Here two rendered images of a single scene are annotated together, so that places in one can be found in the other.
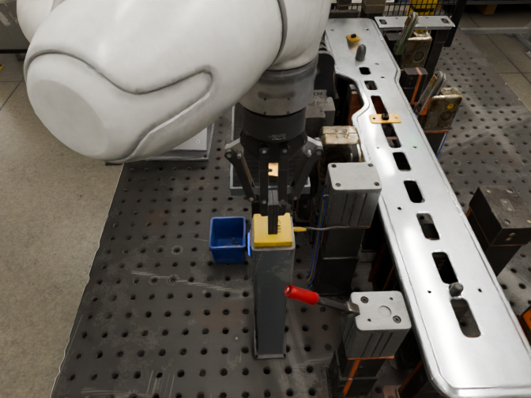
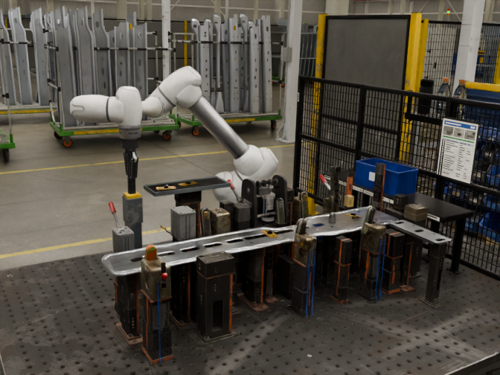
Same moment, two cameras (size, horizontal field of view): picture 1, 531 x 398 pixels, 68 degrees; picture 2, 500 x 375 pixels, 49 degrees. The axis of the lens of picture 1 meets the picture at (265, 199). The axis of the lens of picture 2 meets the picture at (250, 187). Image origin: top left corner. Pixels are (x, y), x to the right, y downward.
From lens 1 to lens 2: 225 cm
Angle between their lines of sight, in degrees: 59
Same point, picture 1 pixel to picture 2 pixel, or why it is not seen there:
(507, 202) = (216, 256)
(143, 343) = not seen: hidden behind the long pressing
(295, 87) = (121, 131)
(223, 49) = (87, 106)
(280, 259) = (125, 204)
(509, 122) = (442, 348)
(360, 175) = (183, 210)
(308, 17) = (117, 112)
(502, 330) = (138, 265)
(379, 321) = (117, 231)
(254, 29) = (95, 106)
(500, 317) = not seen: hidden behind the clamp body
